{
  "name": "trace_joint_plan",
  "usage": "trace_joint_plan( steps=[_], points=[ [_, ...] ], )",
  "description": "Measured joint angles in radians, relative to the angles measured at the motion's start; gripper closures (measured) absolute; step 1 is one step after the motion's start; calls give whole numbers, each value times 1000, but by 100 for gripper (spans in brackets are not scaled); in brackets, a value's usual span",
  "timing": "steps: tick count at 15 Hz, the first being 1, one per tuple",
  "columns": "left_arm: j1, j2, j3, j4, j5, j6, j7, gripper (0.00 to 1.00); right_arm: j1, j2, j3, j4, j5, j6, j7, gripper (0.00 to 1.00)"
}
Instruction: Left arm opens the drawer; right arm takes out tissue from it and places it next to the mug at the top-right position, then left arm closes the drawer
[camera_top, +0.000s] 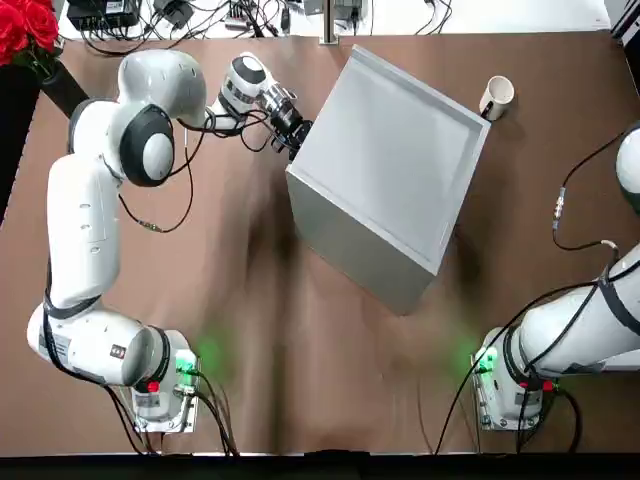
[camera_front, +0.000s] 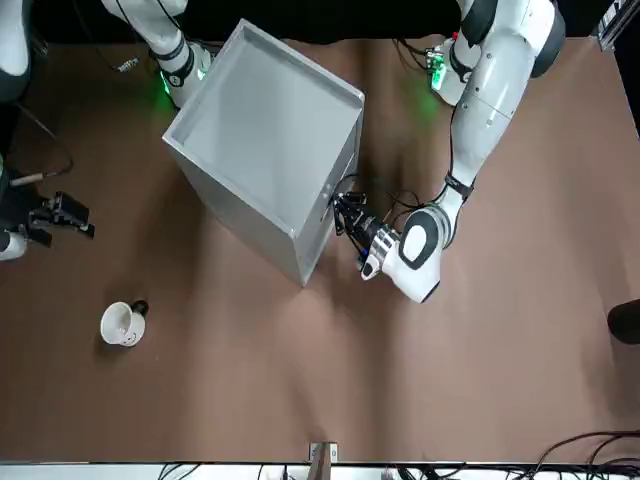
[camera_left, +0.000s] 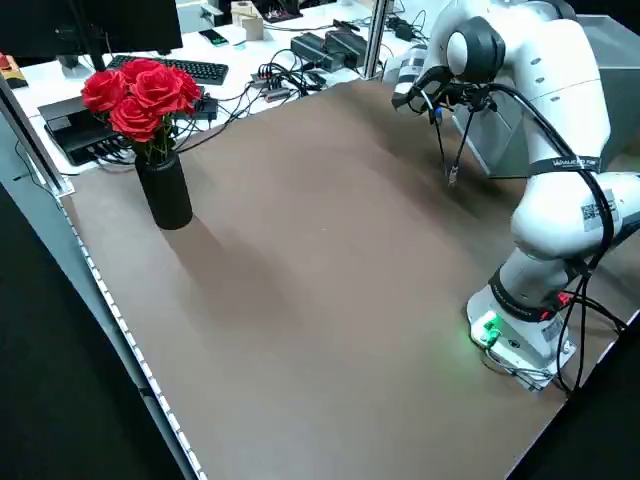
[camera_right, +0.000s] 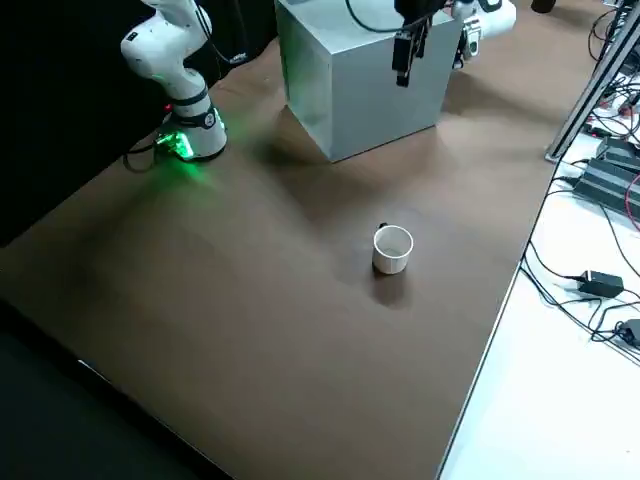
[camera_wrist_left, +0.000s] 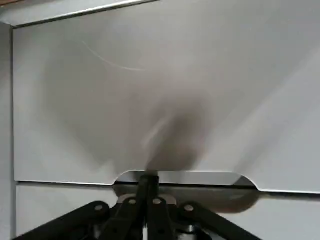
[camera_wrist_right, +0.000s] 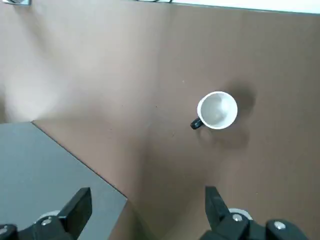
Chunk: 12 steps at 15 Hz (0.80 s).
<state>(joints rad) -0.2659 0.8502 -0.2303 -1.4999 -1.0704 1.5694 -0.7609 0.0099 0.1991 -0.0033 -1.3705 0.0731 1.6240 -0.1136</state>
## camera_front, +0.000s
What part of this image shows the long black table cable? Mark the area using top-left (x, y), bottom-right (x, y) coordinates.
top-left (537, 430), bottom-right (640, 471)

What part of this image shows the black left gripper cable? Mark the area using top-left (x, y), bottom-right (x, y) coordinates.
top-left (329, 172), bottom-right (451, 251)

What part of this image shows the aluminium frame post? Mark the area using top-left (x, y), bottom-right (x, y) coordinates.
top-left (308, 441), bottom-right (339, 480)

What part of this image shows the grey metal drawer cabinet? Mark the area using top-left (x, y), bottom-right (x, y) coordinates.
top-left (161, 18), bottom-right (366, 287)

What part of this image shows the black cable with tan sleeve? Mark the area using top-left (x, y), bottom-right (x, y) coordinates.
top-left (9, 102), bottom-right (75, 187)

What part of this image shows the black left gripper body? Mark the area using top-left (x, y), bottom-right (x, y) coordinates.
top-left (346, 208), bottom-right (386, 252)

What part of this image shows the black arm foot cable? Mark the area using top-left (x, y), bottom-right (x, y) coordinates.
top-left (394, 37), bottom-right (432, 71)

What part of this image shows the black round object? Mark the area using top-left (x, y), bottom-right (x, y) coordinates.
top-left (607, 301), bottom-right (640, 345)

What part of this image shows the cable with silver connector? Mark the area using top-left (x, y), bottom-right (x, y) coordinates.
top-left (84, 44), bottom-right (140, 75)

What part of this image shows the aluminium frame rail with label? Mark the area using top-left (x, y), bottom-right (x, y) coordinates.
top-left (592, 0), bottom-right (640, 51)

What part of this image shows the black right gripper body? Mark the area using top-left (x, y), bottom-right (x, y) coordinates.
top-left (0, 183), bottom-right (51, 235)

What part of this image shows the grey drawer with wooden inside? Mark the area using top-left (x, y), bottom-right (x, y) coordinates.
top-left (298, 112), bottom-right (362, 261)

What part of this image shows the green lit circuit board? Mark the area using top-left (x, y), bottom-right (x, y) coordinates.
top-left (424, 46), bottom-right (448, 92)

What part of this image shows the white mug with black handle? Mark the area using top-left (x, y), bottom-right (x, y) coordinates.
top-left (99, 298), bottom-right (150, 347)

